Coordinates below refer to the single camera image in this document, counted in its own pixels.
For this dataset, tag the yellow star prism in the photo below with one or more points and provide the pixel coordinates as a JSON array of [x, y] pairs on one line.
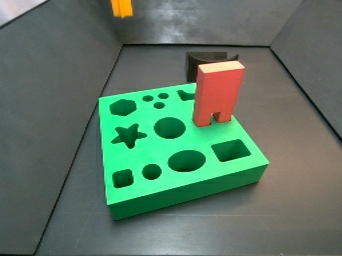
[[121, 8]]

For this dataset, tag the green shape sorter board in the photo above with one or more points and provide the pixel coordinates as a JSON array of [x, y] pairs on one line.
[[160, 160]]

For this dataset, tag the red arch block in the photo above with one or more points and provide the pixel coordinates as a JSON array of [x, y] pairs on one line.
[[217, 83]]

